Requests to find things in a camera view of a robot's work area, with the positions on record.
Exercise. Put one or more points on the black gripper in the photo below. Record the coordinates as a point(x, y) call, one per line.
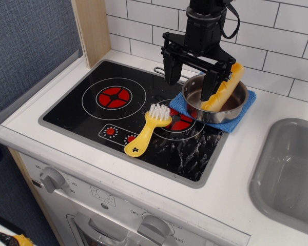
point(199, 48)

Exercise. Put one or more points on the yellow dish brush white bristles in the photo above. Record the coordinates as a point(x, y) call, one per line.
point(158, 116)

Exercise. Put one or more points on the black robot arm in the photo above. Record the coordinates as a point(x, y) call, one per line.
point(212, 7)

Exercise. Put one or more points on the stainless steel pot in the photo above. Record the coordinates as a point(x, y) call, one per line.
point(228, 104)

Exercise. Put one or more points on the blue cleaning cloth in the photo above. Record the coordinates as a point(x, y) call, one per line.
point(187, 102)

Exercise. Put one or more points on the toy bread baguette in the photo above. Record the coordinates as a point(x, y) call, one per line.
point(225, 90)

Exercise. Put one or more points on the black toy stove top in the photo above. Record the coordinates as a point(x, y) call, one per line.
point(106, 111)

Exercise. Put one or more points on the grey sink basin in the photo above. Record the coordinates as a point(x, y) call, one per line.
point(279, 185)

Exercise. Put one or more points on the grey right oven knob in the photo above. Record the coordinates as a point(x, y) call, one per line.
point(154, 229)

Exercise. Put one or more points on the grey oven knob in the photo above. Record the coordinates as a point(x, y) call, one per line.
point(154, 229)
point(51, 179)

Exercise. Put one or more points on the white toy oven front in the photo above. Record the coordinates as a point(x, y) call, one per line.
point(87, 214)

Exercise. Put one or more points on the grey left oven knob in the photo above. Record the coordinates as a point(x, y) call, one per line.
point(51, 179)

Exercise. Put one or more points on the yellow black object bottom left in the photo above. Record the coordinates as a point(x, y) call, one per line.
point(15, 240)

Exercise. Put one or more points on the wooden side post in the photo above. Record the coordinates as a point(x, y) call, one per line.
point(91, 21)

